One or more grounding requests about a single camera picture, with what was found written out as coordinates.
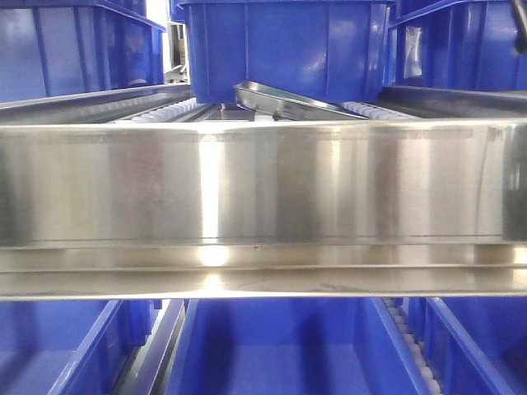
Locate dark blue bin lower centre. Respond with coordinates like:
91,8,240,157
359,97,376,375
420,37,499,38
166,298,430,394

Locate steel lane divider left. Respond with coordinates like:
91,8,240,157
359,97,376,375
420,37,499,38
115,300,186,394

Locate dark blue bin lower left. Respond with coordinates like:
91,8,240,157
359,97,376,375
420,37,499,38
1,300,161,394

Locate dark blue bin lower right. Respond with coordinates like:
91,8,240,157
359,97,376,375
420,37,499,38
403,296,526,394

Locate white roller track right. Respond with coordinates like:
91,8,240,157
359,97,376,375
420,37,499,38
381,297,442,394

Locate dark blue bin upper left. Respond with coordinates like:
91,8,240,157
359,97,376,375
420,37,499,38
1,1,165,102

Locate dark blue bin upper centre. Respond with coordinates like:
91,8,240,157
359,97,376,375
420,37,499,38
177,1,396,104

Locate dark blue bin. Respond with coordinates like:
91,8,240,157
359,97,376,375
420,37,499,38
403,296,526,394
384,1,526,91
1,1,165,102
1,300,161,394
166,298,430,394
177,1,396,104

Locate steel tray divider upper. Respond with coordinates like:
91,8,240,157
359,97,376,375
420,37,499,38
234,81,367,121

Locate dark blue bin upper right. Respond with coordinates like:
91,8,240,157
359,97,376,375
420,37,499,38
384,1,526,91

